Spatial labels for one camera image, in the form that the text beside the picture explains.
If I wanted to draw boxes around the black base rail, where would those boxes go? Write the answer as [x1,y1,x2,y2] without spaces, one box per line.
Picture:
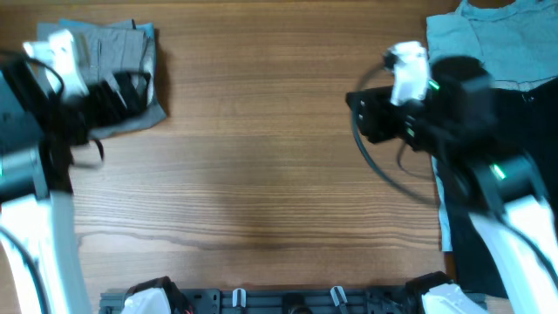
[99,285,488,314]

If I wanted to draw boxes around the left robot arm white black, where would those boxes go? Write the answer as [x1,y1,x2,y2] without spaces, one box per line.
[1,51,146,313]

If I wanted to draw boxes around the grey shorts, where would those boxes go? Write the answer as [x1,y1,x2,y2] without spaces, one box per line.
[37,23,167,139]

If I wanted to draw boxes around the folded blue denim jeans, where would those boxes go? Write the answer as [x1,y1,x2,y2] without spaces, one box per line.
[58,18,155,38]

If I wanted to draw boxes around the dark navy garment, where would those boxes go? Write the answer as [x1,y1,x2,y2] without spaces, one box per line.
[438,78,557,298]

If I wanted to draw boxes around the light blue t-shirt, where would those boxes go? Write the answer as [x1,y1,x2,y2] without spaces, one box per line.
[425,0,558,253]

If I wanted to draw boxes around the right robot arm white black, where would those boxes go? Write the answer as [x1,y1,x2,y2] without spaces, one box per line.
[346,57,557,313]

